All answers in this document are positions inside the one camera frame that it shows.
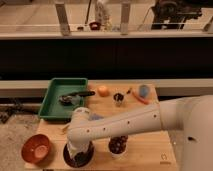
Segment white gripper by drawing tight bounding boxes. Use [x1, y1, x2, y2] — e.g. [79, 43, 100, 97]
[67, 141, 90, 158]

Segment dark eraser block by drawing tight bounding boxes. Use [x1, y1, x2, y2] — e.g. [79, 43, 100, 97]
[75, 152, 88, 163]

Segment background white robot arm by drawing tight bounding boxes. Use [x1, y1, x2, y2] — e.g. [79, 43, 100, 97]
[95, 0, 110, 25]

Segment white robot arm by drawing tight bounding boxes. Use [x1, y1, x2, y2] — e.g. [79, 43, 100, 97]
[67, 95, 213, 171]

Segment orange-brown bowl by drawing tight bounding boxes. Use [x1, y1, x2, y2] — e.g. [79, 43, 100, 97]
[21, 134, 51, 164]

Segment background dark red bowl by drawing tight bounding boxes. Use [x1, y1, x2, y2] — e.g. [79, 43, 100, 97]
[89, 22, 101, 30]

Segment green plastic tray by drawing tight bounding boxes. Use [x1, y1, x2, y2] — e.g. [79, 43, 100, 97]
[38, 78, 88, 121]

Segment orange fruit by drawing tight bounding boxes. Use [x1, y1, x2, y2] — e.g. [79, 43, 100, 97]
[97, 86, 110, 97]

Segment small cup with dark contents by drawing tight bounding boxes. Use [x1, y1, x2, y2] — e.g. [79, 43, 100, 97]
[113, 93, 124, 106]

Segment blue cup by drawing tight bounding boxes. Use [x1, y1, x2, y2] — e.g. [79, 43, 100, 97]
[139, 85, 150, 98]

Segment black machine in background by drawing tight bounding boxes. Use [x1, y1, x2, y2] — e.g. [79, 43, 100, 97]
[151, 0, 202, 30]

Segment black handled ladle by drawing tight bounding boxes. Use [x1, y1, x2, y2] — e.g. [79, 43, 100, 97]
[59, 91, 95, 105]

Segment black cables on floor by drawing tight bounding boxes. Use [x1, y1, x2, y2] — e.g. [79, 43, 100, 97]
[0, 98, 40, 124]

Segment left metal post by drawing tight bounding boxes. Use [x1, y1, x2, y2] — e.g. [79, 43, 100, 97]
[55, 3, 70, 36]

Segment metal post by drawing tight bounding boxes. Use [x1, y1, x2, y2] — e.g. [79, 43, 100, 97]
[55, 3, 70, 36]
[120, 2, 131, 35]

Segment right metal post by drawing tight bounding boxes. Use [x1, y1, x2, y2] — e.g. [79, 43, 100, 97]
[120, 2, 131, 35]

